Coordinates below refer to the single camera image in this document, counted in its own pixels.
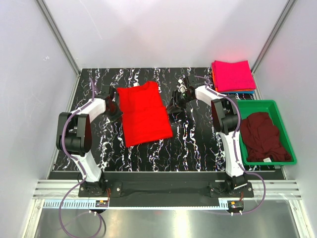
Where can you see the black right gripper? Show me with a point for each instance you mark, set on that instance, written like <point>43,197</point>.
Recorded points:
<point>174,103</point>

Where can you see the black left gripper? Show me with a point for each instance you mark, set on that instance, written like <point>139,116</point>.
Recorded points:
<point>118,114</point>

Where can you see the red t shirt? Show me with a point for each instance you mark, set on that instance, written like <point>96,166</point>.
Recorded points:
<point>144,116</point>

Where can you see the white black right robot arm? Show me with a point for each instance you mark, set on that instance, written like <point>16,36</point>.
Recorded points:
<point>226,120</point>

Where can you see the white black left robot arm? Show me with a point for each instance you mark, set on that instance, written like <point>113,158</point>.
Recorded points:
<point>74,137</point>

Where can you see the folded pink t shirt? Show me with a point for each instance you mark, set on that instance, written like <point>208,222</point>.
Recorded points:
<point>234,74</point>

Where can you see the maroon t shirt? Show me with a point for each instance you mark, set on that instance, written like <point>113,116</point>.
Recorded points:
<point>262,139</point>

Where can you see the left connector box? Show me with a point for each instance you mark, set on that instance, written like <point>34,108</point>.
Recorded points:
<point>101,203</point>

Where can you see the connector box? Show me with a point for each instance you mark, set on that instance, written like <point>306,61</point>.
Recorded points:
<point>101,203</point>
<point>237,205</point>

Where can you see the right connector box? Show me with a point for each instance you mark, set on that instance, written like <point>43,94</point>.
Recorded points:
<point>237,205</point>

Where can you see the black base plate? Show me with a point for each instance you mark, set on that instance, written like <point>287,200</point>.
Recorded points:
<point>164,201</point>

